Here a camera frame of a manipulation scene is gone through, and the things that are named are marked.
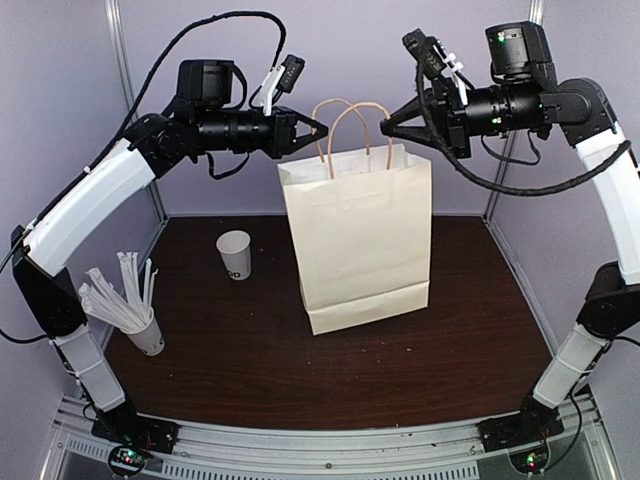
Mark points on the brown paper bag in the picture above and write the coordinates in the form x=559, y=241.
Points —
x=361, y=226

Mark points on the white cup holding straws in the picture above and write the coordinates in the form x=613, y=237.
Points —
x=149, y=340

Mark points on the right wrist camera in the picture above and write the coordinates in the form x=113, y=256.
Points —
x=441, y=68

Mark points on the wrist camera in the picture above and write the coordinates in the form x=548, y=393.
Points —
x=280, y=80
x=441, y=68

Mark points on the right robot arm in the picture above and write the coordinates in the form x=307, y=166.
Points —
x=526, y=95

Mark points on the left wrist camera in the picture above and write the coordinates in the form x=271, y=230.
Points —
x=280, y=80

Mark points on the left aluminium frame post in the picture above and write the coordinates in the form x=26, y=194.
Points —
x=118, y=42

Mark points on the aluminium frame post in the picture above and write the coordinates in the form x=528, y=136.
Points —
x=536, y=15
x=118, y=42

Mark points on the right aluminium frame post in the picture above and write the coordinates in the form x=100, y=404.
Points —
x=536, y=15

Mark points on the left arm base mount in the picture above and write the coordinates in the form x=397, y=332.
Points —
x=137, y=440

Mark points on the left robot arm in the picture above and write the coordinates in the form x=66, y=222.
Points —
x=199, y=121

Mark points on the aluminium front rail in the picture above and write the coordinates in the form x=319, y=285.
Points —
x=446, y=451

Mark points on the paper wrapped straws bundle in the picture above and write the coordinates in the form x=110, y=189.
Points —
x=129, y=310

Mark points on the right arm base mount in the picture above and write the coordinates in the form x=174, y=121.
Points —
x=525, y=436

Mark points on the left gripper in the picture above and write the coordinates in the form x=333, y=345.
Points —
x=283, y=127

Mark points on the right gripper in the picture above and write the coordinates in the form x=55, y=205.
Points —
x=456, y=133

